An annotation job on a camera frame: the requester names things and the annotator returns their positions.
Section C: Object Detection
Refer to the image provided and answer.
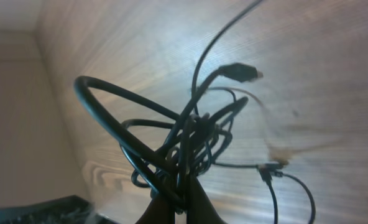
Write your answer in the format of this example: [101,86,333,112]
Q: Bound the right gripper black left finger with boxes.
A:
[136,195,175,224]

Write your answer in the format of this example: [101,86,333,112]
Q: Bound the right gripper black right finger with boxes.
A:
[186,176,226,224]

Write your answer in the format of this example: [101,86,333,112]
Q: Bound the black cable bundle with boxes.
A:
[73,62,264,215]

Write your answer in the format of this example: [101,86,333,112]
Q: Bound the thin black cable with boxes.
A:
[190,0,316,224]

